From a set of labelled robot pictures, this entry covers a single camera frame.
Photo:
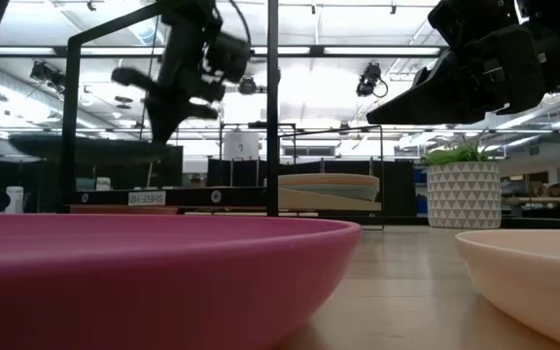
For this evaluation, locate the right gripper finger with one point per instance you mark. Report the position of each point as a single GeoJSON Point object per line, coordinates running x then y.
{"type": "Point", "coordinates": [430, 104]}
{"type": "Point", "coordinates": [435, 70]}

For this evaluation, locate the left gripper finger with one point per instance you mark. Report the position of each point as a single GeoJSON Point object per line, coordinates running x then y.
{"type": "Point", "coordinates": [163, 121]}
{"type": "Point", "coordinates": [202, 112]}

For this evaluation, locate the pink plate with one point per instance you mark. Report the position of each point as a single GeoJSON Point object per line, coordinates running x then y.
{"type": "Point", "coordinates": [139, 272]}

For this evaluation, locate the black ceiling spot lamp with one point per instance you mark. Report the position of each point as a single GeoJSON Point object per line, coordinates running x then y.
{"type": "Point", "coordinates": [247, 85]}
{"type": "Point", "coordinates": [370, 80]}
{"type": "Point", "coordinates": [46, 75]}

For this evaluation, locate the green plant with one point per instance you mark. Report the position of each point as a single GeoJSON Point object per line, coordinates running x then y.
{"type": "Point", "coordinates": [455, 154]}

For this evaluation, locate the black partition panel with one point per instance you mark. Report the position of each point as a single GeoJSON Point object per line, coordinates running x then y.
{"type": "Point", "coordinates": [396, 189]}

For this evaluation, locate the white triangle-pattern plant pot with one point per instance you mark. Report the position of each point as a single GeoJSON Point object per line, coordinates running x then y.
{"type": "Point", "coordinates": [465, 194]}

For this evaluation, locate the wooden desk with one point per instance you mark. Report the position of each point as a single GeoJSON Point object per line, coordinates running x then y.
{"type": "Point", "coordinates": [552, 199]}

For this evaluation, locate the white plastic container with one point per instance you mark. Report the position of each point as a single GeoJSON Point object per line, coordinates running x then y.
{"type": "Point", "coordinates": [14, 199]}

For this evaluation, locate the peach plate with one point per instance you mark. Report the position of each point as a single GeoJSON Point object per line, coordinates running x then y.
{"type": "Point", "coordinates": [537, 272]}

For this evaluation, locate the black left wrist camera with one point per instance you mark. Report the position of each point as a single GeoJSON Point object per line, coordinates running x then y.
{"type": "Point", "coordinates": [229, 56]}

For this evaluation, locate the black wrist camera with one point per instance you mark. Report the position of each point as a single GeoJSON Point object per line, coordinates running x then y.
{"type": "Point", "coordinates": [229, 56]}
{"type": "Point", "coordinates": [469, 19]}

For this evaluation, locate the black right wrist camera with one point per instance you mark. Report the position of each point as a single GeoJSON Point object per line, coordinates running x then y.
{"type": "Point", "coordinates": [469, 19]}

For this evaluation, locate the wooden shelf with black frame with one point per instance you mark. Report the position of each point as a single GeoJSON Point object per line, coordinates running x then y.
{"type": "Point", "coordinates": [272, 121]}

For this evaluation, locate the black table border frame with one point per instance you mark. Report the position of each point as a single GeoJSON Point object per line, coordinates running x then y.
{"type": "Point", "coordinates": [542, 223]}

